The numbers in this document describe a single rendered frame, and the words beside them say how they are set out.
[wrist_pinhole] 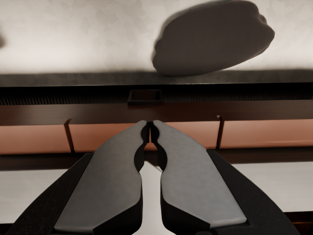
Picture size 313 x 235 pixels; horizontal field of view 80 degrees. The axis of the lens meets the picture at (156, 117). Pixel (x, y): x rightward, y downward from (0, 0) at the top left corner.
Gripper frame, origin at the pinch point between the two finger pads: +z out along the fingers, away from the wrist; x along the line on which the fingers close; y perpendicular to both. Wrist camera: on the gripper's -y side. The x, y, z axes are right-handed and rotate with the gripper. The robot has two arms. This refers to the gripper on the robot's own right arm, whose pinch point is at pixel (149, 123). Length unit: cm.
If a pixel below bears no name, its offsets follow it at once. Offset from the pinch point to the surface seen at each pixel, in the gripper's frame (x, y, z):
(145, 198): -0.7, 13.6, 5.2
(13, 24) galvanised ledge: -20.9, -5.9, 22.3
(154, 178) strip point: 0.5, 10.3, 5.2
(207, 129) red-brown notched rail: 6.8, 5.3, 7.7
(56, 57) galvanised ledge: -15.6, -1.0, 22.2
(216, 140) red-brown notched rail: 8.2, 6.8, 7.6
